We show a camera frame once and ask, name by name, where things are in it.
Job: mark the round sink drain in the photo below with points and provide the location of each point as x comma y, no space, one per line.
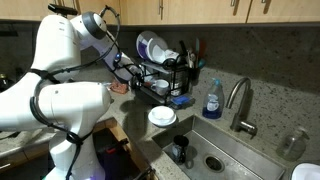
214,163

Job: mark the blue dish soap bottle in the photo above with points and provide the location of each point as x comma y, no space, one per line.
212,103

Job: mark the silver metal utensil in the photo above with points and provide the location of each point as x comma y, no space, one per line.
190,57

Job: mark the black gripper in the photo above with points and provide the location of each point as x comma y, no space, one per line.
138,77

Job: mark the black utensil holder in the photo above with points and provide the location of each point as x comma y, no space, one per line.
193,72

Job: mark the white bowl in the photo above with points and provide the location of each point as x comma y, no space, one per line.
162,115

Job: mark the dark countertop appliance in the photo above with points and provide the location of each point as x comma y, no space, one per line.
5,83

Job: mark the plain white cup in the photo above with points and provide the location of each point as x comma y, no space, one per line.
161,87

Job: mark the teal spatula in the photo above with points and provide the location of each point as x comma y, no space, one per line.
196,50

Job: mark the blue sponge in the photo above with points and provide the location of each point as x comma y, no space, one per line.
183,100

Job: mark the large white purple plate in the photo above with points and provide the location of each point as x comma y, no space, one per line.
142,46

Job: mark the black mug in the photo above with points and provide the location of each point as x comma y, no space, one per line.
180,148

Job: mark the wooden wall cabinet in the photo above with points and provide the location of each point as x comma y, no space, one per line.
213,10

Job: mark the grey rack drip tray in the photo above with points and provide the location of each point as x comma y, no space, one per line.
150,96

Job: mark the white mug red print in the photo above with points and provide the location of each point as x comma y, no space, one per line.
172,54

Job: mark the black camera on stand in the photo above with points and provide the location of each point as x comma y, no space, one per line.
62,9

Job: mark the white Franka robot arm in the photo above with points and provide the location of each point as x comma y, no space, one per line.
66,103

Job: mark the black cooking utensil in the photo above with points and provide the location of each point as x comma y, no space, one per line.
182,47

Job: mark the stainless steel sink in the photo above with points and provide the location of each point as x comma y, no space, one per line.
233,150

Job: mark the red spatula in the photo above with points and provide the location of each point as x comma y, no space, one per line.
201,48

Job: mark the orange mesh bag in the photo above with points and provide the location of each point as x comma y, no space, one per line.
119,87

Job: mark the metal sink faucet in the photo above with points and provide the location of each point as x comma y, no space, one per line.
237,121

